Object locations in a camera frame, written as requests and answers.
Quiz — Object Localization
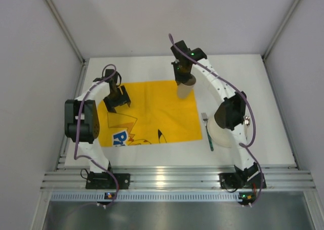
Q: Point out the purple cable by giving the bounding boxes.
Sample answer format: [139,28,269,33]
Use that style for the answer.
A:
[168,33,263,207]
[73,64,122,206]

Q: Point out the cream round plate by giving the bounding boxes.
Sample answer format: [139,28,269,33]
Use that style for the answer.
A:
[208,116,231,148]

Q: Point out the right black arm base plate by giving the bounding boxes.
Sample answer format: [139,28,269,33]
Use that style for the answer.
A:
[219,172,267,191]

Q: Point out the aluminium front rail frame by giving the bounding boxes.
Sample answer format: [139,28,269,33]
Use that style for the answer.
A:
[40,167,316,191]

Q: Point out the beige paper cup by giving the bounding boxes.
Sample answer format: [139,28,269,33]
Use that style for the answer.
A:
[176,75,196,99]

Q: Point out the right aluminium corner post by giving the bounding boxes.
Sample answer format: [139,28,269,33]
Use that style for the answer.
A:
[261,0,302,62]

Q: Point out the perforated metal cable strip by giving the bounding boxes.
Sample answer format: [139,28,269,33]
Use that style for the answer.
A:
[50,191,307,202]

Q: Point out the aluminium corner post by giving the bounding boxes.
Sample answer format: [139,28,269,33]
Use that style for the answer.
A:
[261,0,302,62]
[37,0,87,64]

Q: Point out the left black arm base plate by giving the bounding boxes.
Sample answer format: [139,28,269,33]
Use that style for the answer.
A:
[86,172,131,190]

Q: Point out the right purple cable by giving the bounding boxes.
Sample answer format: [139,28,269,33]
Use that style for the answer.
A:
[168,33,263,207]

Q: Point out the yellow printed cloth placemat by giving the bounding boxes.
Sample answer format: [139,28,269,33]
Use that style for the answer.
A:
[97,80,202,147]

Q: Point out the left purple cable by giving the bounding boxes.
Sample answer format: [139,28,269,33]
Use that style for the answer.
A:
[73,64,122,206]

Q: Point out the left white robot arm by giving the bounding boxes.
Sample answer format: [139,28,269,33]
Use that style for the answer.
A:
[64,64,131,173]

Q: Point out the left aluminium corner post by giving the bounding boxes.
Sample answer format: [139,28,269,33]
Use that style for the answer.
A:
[37,0,87,64]

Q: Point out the fork with green handle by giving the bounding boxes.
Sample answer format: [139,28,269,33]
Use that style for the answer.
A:
[201,112,214,152]

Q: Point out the spoon with green handle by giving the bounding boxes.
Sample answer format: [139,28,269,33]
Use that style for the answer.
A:
[244,116,251,127]

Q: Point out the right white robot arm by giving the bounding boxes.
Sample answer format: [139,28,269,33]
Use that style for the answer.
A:
[171,40,259,181]

